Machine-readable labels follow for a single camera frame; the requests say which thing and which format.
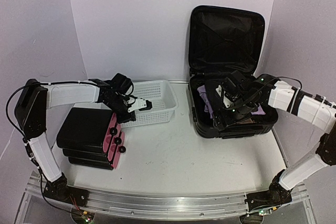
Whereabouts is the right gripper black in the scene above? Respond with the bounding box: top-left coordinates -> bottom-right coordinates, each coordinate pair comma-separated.
212,94 -> 258,132

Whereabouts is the black ribbed hard suitcase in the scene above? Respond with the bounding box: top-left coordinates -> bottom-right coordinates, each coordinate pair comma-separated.
188,5 -> 278,139

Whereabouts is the purple shirt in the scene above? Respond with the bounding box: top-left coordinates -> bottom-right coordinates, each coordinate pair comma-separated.
197,85 -> 266,119

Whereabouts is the white perforated plastic basket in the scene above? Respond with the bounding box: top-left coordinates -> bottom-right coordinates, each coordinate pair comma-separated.
94,79 -> 177,130

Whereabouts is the black pink small suitcase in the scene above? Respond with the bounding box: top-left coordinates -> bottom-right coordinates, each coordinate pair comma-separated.
56,108 -> 126,170

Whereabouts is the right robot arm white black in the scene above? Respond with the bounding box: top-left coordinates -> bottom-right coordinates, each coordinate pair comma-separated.
206,71 -> 335,205

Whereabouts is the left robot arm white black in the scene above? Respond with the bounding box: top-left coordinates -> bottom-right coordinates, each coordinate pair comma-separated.
14,75 -> 134,201

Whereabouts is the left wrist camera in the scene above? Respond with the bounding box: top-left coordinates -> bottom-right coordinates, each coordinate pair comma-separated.
111,73 -> 134,95

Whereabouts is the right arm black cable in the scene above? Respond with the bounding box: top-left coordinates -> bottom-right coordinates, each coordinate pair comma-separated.
272,76 -> 304,91

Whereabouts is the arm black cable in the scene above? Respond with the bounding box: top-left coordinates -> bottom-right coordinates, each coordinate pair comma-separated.
6,82 -> 100,141
272,76 -> 304,91

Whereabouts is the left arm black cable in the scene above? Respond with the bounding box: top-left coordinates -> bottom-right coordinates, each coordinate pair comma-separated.
6,82 -> 100,141

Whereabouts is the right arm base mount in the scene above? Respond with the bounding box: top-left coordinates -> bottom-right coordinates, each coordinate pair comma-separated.
245,176 -> 292,212

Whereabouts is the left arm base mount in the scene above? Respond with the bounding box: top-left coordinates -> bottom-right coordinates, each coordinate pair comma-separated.
43,173 -> 89,207

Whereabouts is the aluminium front rail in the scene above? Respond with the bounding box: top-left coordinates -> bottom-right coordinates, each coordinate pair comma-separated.
25,174 -> 310,216

